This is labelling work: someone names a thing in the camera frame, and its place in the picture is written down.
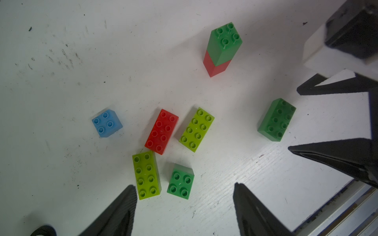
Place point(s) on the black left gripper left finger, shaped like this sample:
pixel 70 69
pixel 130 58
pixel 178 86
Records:
pixel 118 217

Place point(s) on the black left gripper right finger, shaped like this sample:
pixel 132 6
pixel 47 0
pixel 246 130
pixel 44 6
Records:
pixel 253 217

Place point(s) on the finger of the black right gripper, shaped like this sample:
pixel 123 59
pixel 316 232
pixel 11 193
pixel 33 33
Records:
pixel 357 158

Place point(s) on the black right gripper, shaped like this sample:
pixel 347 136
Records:
pixel 352 29

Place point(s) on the green long lego brick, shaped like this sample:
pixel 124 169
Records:
pixel 276 120

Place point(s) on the red long lego brick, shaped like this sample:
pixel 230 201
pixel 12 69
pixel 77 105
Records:
pixel 161 132

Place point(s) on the lime long lego brick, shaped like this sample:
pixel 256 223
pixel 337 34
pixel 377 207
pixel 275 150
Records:
pixel 146 174
pixel 197 129

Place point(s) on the green square lego brick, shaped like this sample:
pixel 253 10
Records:
pixel 223 44
pixel 181 181

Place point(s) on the red square lego brick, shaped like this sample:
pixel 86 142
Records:
pixel 211 68

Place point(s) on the blue square lego brick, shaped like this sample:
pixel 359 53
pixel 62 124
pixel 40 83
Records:
pixel 107 123

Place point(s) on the aluminium mounting rail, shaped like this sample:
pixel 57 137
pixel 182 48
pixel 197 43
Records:
pixel 353 211

